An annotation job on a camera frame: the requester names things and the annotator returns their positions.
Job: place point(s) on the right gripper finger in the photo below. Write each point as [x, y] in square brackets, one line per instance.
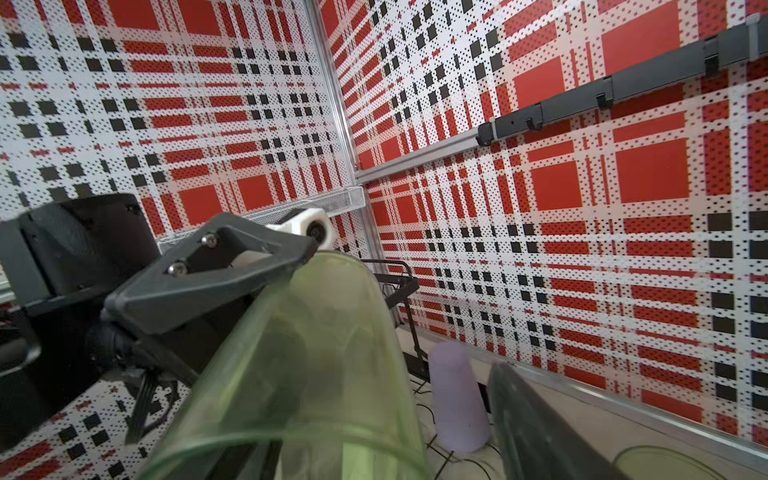
[534, 441]

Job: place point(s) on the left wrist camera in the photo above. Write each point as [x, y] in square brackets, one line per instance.
[311, 222]

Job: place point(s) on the tall green transparent cup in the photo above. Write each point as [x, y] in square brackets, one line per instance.
[658, 463]

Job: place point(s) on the black wall hook rail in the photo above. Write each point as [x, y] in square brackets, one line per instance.
[704, 58]

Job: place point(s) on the lilac plastic cup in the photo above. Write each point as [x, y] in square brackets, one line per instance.
[461, 419]

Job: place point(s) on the black wire dish rack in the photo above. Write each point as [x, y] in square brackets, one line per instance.
[398, 284]

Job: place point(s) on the short green transparent cup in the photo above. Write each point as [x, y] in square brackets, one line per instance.
[312, 381]

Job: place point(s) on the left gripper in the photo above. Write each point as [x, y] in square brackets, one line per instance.
[64, 259]

